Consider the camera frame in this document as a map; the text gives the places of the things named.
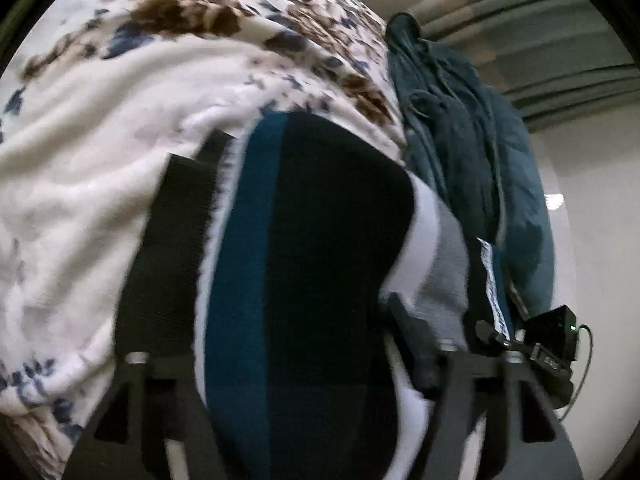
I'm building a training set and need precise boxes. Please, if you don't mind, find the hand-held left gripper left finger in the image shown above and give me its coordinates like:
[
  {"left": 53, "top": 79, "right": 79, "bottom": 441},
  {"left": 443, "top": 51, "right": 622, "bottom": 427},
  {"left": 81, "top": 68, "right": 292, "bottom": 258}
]
[{"left": 60, "top": 130, "right": 236, "bottom": 480}]

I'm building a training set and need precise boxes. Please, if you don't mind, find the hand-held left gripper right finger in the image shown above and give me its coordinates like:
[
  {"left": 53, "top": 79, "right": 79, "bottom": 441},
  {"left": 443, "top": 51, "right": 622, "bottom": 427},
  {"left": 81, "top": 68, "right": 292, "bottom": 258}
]
[{"left": 385, "top": 292, "right": 584, "bottom": 480}]

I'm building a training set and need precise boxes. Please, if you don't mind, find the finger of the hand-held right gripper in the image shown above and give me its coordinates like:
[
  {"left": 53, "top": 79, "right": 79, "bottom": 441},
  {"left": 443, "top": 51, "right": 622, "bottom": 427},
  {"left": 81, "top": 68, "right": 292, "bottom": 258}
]
[{"left": 474, "top": 318, "right": 527, "bottom": 357}]

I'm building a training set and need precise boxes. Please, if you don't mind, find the striped knit sweater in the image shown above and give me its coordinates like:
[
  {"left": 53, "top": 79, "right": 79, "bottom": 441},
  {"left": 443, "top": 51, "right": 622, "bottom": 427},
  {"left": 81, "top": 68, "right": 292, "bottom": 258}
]
[{"left": 192, "top": 110, "right": 522, "bottom": 480}]

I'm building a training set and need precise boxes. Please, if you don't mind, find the white fluffy folded garment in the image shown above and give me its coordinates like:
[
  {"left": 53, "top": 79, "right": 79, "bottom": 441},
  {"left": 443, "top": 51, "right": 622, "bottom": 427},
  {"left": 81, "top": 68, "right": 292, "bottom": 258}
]
[{"left": 0, "top": 40, "right": 273, "bottom": 411}]

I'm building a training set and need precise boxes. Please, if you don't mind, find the white glossy headboard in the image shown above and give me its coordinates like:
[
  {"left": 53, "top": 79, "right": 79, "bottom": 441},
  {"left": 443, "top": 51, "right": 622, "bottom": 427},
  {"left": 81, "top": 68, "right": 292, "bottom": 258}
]
[{"left": 520, "top": 110, "right": 582, "bottom": 322}]

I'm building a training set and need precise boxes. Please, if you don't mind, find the teal plush blanket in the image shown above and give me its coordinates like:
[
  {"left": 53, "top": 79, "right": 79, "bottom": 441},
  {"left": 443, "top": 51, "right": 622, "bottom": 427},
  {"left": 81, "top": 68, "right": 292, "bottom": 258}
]
[{"left": 385, "top": 12, "right": 557, "bottom": 319}]

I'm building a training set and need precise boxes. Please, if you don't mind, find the floral bed quilt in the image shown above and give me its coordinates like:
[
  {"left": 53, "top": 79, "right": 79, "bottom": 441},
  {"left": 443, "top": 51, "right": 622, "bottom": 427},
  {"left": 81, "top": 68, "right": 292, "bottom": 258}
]
[{"left": 0, "top": 0, "right": 407, "bottom": 480}]

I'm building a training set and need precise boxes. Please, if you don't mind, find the wide grey-green curtain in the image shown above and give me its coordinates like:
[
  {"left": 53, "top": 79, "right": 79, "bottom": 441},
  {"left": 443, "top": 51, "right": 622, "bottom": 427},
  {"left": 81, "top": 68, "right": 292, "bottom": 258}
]
[{"left": 407, "top": 0, "right": 637, "bottom": 127}]

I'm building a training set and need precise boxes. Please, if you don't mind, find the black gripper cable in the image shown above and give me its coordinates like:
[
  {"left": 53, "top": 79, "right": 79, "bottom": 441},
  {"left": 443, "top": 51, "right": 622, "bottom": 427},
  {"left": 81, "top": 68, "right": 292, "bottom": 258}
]
[{"left": 559, "top": 324, "right": 597, "bottom": 424}]

